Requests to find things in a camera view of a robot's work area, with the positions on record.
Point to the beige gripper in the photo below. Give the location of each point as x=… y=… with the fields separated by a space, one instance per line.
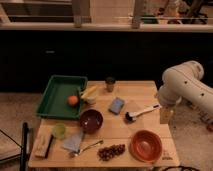
x=165 y=114

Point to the blue sponge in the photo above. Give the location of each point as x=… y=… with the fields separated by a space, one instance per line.
x=116 y=105

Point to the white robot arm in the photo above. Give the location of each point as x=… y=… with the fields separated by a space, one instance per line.
x=184 y=81

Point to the orange bowl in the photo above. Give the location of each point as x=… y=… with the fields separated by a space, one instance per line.
x=145 y=146

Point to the purple bowl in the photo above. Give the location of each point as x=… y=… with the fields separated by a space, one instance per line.
x=91 y=121

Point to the bunch of dark grapes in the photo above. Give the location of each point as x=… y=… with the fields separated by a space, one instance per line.
x=107 y=153

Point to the yellow banana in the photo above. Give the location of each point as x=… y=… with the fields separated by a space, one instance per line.
x=88 y=91

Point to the orange fruit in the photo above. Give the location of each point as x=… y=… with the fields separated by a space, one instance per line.
x=72 y=100

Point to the grey folded cloth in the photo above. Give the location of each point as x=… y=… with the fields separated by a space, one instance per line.
x=73 y=142

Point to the metal spoon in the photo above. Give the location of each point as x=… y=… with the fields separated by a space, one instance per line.
x=73 y=154

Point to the green plastic cup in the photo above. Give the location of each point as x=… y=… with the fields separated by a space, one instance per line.
x=59 y=130

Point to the green plastic tray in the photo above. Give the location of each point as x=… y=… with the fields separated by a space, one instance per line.
x=54 y=102

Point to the wooden block with black tool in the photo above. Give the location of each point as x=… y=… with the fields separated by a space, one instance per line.
x=43 y=145

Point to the white handled dish brush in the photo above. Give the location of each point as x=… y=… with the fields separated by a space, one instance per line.
x=132 y=116

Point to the black chair frame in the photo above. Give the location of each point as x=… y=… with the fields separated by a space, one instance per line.
x=23 y=145

